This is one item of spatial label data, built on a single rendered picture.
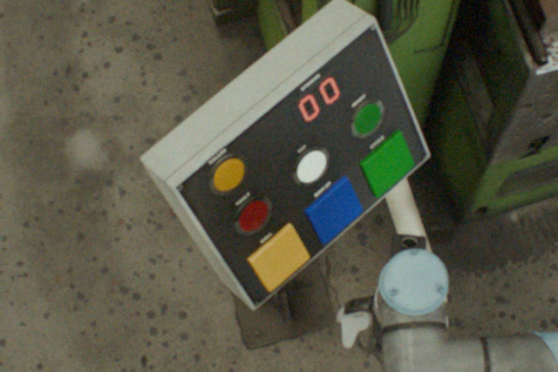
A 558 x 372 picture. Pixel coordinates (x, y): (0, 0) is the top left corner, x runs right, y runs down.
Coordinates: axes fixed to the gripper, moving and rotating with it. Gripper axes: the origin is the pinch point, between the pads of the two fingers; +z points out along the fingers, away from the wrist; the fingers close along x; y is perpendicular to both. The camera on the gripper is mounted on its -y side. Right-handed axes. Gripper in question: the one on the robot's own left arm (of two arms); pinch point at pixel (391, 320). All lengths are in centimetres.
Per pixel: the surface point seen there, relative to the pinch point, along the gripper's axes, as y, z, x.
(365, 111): -24.1, -16.9, -6.7
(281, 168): -14.7, -18.3, -16.9
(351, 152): -19.7, -12.8, -8.0
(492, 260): -34, 93, 28
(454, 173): -49, 78, 16
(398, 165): -20.7, -6.6, -1.2
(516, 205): -47, 89, 33
